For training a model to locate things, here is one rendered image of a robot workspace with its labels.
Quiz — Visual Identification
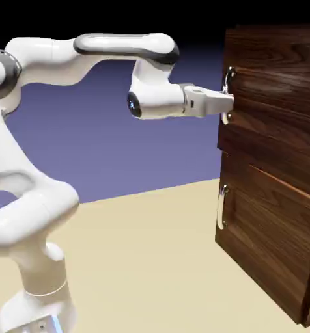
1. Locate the dark wood cabinet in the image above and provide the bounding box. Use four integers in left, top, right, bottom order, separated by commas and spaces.
214, 25, 310, 328

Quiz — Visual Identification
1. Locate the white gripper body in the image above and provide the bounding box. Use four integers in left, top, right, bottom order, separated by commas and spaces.
203, 88, 234, 117

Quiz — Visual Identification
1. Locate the curved silver door handle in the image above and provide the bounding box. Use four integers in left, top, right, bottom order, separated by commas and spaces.
220, 66, 236, 126
216, 183, 229, 231

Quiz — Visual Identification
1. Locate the large dark wood cabinet door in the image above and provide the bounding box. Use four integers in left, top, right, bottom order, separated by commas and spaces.
217, 64, 310, 200

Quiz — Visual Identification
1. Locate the small dark wood cabinet door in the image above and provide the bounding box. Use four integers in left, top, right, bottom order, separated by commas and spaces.
214, 151, 310, 325

